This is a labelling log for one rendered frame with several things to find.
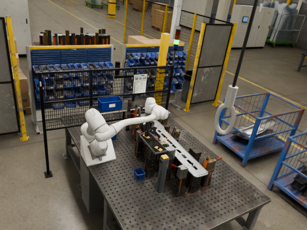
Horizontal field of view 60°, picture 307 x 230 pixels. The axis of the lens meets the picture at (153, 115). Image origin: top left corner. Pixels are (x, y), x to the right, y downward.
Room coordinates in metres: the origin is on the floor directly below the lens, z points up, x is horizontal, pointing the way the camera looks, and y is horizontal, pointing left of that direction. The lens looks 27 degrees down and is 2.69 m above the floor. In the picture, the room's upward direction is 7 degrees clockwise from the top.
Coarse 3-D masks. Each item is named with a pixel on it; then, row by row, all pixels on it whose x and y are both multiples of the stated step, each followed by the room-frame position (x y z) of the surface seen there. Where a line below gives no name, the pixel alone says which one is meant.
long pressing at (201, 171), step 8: (152, 120) 3.13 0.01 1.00; (160, 128) 2.95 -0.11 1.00; (160, 136) 2.75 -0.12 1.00; (168, 136) 2.78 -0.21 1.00; (176, 144) 2.63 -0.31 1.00; (176, 152) 2.46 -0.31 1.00; (184, 152) 2.48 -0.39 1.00; (184, 160) 2.33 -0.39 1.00; (192, 160) 2.35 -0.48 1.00; (192, 168) 2.21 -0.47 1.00; (200, 168) 2.23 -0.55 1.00; (200, 176) 2.11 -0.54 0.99
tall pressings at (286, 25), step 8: (280, 8) 15.76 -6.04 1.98; (288, 8) 15.86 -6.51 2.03; (280, 16) 15.59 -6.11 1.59; (288, 16) 15.86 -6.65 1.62; (296, 16) 16.28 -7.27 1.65; (288, 24) 16.03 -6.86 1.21; (272, 32) 15.64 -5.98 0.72; (280, 32) 15.76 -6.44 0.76; (288, 32) 16.18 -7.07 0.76; (280, 40) 15.93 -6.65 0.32; (288, 40) 16.16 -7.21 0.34
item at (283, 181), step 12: (288, 144) 3.21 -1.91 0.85; (300, 144) 3.10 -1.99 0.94; (288, 156) 3.37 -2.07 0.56; (300, 156) 3.58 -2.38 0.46; (276, 168) 3.24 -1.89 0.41; (300, 168) 3.66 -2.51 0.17; (276, 180) 3.27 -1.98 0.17; (288, 180) 3.32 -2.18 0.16; (300, 180) 3.15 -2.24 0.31; (288, 192) 3.01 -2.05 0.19; (300, 192) 3.07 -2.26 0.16
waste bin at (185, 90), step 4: (188, 72) 6.49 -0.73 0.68; (184, 76) 6.21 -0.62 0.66; (188, 76) 6.11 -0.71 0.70; (188, 80) 6.10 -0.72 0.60; (184, 84) 6.20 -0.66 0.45; (188, 84) 6.12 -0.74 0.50; (184, 88) 6.19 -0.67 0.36; (188, 88) 6.11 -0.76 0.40; (184, 92) 6.18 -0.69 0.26; (188, 92) 6.11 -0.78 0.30; (184, 96) 6.17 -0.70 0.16; (184, 100) 6.16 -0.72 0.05
